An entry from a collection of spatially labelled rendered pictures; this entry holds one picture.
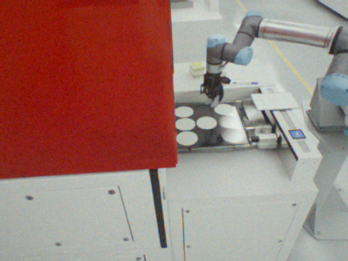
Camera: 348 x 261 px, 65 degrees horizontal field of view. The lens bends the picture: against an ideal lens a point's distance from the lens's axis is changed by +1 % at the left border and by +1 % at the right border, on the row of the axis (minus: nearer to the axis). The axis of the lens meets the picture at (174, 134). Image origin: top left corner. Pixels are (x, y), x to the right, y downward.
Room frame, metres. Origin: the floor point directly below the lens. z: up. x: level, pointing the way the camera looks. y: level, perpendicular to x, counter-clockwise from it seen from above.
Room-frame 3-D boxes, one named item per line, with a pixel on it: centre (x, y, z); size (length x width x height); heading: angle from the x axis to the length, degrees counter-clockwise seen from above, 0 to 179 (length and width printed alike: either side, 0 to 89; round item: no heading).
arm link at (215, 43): (1.11, -0.20, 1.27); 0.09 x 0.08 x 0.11; 51
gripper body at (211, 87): (1.11, -0.19, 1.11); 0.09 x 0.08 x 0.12; 133
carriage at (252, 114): (1.10, -0.43, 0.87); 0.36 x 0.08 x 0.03; 0
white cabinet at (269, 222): (1.17, -0.27, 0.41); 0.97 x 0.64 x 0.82; 0
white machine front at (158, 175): (0.89, 0.06, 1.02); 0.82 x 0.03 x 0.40; 0
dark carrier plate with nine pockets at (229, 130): (1.09, -0.17, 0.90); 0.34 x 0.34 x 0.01; 0
